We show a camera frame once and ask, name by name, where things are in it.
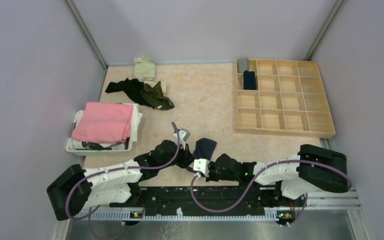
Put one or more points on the pink folded cloth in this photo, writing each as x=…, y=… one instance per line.
x=104, y=123

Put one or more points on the dark green underwear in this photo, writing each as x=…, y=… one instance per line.
x=155, y=97

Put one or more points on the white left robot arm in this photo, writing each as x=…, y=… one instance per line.
x=78, y=188

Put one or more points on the navy underwear cream waistband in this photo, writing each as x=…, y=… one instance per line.
x=204, y=148

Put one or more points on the grey underwear white waistband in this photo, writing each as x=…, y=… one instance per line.
x=243, y=64

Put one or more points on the white folded cloth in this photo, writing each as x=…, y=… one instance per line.
x=106, y=146

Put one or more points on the light green underwear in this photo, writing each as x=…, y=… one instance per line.
x=144, y=69

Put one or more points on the black underwear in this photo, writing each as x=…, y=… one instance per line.
x=132, y=88

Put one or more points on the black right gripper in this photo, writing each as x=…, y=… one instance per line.
x=210, y=177

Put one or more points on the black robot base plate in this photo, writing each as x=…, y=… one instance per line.
x=165, y=201

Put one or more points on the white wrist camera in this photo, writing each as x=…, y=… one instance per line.
x=201, y=166
x=181, y=136

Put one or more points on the navy orange underwear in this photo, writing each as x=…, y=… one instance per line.
x=249, y=80

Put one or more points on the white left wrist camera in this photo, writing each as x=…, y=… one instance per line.
x=181, y=136

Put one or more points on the wooden compartment tray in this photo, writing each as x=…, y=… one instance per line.
x=290, y=100

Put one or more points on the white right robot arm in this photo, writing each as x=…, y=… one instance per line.
x=312, y=169

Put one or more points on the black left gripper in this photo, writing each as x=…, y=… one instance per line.
x=187, y=157

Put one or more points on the aluminium frame rail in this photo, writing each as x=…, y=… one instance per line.
x=326, y=217

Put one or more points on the white perforated plastic basket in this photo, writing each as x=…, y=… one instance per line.
x=121, y=151

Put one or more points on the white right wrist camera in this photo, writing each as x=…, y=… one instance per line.
x=201, y=166

